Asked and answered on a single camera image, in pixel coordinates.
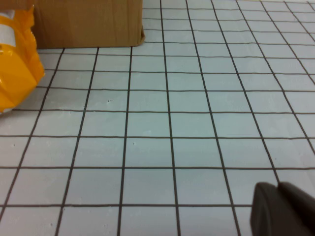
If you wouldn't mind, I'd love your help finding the plain brown cardboard box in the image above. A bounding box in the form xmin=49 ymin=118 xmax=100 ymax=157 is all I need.
xmin=31 ymin=0 xmax=146 ymax=49

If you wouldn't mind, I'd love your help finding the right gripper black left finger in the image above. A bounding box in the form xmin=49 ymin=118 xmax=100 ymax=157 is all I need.
xmin=250 ymin=181 xmax=315 ymax=236

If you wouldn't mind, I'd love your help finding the white black-checked tablecloth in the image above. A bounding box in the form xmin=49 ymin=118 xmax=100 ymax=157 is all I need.
xmin=0 ymin=0 xmax=315 ymax=236

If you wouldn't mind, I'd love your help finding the yellow snack bag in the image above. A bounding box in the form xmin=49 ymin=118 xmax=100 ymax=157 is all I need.
xmin=0 ymin=6 xmax=46 ymax=116

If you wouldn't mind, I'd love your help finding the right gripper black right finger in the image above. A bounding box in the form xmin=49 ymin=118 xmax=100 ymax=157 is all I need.
xmin=278 ymin=181 xmax=315 ymax=236

